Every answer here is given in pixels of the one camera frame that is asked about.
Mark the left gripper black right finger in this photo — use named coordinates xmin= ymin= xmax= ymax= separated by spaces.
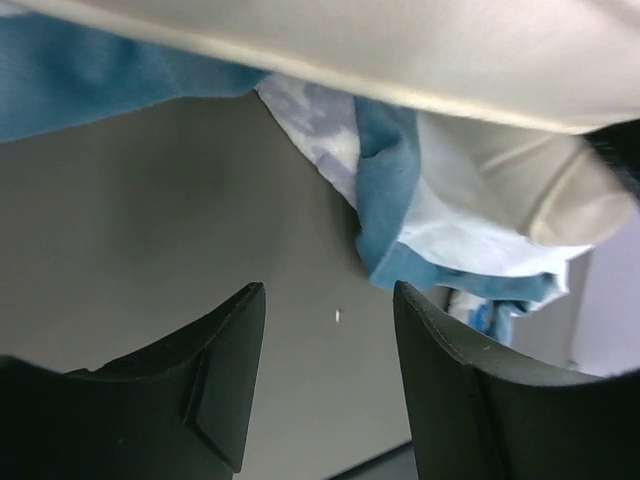
xmin=393 ymin=282 xmax=639 ymax=479

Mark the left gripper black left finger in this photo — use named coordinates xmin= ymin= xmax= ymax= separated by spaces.
xmin=1 ymin=283 xmax=265 ymax=479

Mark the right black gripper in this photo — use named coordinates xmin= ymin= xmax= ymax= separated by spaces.
xmin=584 ymin=119 xmax=640 ymax=193

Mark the cream bear pillow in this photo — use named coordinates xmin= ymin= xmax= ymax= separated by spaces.
xmin=0 ymin=0 xmax=640 ymax=246

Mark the blue white bear pillowcase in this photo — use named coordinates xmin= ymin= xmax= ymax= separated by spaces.
xmin=1 ymin=4 xmax=582 ymax=344

